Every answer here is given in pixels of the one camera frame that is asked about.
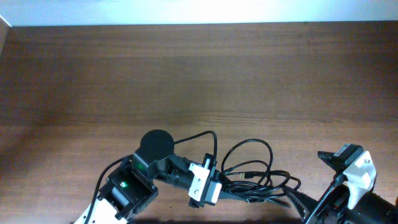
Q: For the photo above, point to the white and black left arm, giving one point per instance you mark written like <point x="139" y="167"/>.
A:
<point x="130" y="188"/>

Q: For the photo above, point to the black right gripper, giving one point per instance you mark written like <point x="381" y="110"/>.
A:
<point x="334" y="206"/>

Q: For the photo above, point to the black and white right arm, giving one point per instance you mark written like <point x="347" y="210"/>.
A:
<point x="370" y="209"/>

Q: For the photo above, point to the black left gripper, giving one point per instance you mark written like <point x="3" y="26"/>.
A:
<point x="214" y="173"/>

